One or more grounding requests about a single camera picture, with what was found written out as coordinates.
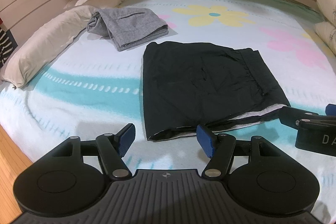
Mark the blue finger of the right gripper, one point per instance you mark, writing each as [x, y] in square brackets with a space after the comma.
[330, 110]

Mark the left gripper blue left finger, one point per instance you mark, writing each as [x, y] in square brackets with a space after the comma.
[124, 139]

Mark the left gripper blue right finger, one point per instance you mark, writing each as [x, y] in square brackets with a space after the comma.
[207, 140]

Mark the black pants with white stripe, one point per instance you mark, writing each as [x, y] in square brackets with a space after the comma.
[185, 85]

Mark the floral bed sheet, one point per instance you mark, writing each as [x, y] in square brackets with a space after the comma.
[91, 88]

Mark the folded grey pants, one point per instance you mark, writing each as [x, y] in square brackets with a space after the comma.
[127, 27]

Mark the beige long pillow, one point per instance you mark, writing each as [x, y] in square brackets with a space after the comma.
[45, 45]

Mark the wooden bed frame edge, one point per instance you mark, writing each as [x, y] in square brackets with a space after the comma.
[12, 162]

